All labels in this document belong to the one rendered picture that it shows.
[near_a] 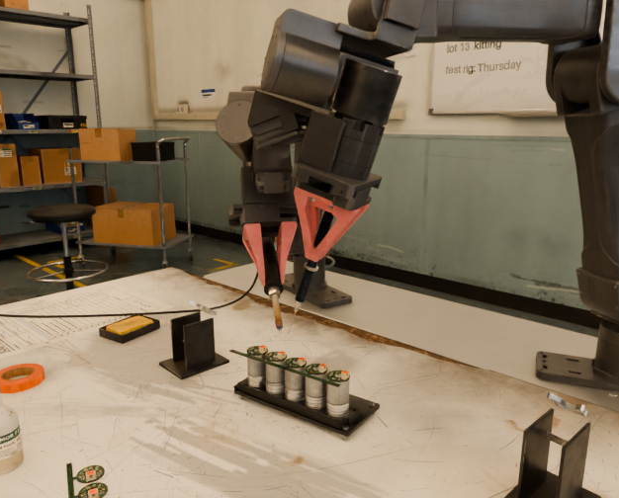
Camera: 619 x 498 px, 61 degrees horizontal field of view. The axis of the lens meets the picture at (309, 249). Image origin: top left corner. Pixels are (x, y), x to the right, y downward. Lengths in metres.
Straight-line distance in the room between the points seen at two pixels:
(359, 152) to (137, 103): 5.25
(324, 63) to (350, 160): 0.09
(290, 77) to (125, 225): 3.64
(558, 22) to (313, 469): 0.50
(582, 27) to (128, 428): 0.63
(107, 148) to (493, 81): 2.61
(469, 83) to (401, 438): 2.86
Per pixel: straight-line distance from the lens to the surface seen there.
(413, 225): 3.56
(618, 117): 0.65
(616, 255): 0.69
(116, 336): 0.85
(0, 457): 0.60
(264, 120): 0.55
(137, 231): 4.03
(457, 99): 3.34
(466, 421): 0.64
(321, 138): 0.51
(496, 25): 0.58
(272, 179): 0.61
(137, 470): 0.57
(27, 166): 4.83
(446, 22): 0.54
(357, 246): 3.86
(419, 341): 0.83
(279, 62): 0.48
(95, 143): 4.12
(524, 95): 3.18
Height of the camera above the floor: 1.07
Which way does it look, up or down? 14 degrees down
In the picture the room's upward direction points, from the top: straight up
